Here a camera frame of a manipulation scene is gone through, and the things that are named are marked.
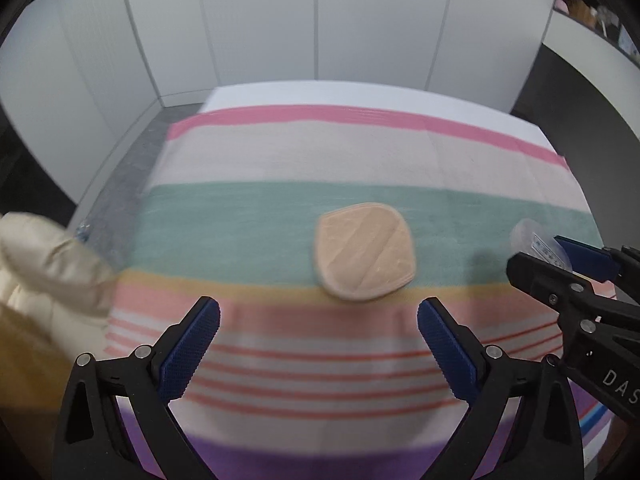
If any white shelf ledge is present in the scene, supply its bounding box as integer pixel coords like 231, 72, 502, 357
542, 7, 640, 126

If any beige powder puff pad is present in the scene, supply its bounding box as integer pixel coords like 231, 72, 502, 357
314, 201, 417, 302

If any clear plastic packet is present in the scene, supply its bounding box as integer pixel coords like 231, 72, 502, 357
510, 218, 573, 273

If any cream padded chair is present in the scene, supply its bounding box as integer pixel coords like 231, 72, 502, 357
0, 211, 118, 356

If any brown object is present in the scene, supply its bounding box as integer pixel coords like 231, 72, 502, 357
570, 0, 598, 25

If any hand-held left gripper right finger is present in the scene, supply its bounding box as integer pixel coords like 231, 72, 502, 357
417, 297, 586, 480

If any brown cardboard box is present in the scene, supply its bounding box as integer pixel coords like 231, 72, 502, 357
0, 305, 76, 461

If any striped colourful cloth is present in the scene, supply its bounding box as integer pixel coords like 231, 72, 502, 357
102, 105, 613, 480

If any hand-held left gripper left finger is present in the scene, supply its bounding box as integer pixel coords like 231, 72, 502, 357
54, 296, 222, 480

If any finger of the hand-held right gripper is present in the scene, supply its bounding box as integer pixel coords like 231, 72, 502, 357
554, 235, 640, 306
506, 252, 614, 332

